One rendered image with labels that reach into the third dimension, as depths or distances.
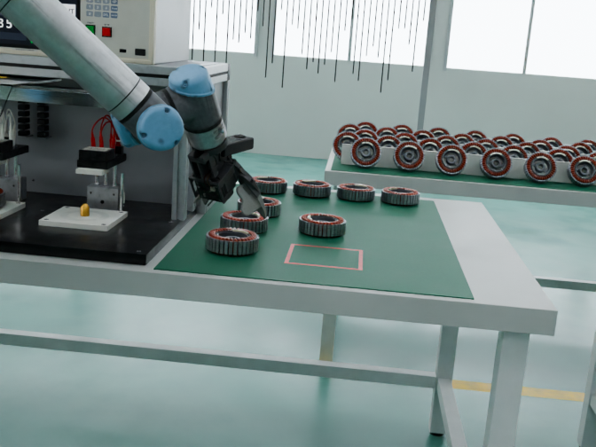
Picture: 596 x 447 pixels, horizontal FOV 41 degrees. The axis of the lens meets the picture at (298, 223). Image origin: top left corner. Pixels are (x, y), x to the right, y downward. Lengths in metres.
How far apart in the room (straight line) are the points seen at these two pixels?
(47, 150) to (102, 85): 0.81
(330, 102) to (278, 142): 0.67
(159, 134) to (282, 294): 0.40
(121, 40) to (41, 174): 0.44
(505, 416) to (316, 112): 6.67
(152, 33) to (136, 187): 0.41
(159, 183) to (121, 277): 0.52
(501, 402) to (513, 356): 0.10
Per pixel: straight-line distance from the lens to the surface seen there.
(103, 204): 1.95
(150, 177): 2.04
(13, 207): 1.92
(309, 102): 8.13
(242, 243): 1.66
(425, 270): 1.69
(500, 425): 1.66
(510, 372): 1.62
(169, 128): 1.32
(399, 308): 1.51
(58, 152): 2.10
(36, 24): 1.31
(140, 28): 1.89
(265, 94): 8.17
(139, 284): 1.56
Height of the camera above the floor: 1.20
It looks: 13 degrees down
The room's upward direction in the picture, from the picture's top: 4 degrees clockwise
